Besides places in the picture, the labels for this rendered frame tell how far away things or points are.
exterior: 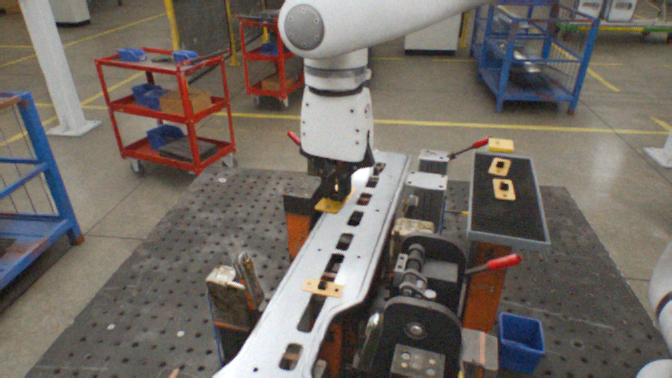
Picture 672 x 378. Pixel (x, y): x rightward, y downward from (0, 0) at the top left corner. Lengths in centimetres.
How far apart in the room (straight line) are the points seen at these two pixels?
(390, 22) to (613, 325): 117
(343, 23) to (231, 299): 61
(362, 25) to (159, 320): 108
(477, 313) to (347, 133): 67
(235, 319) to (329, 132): 49
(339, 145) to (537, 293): 100
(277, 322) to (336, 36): 56
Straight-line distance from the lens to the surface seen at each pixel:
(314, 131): 63
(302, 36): 49
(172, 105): 327
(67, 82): 488
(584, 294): 154
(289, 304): 90
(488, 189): 99
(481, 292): 110
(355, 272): 96
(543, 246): 85
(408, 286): 67
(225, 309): 96
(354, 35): 48
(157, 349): 130
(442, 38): 737
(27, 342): 259
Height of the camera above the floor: 163
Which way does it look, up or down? 30 degrees down
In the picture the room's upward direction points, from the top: straight up
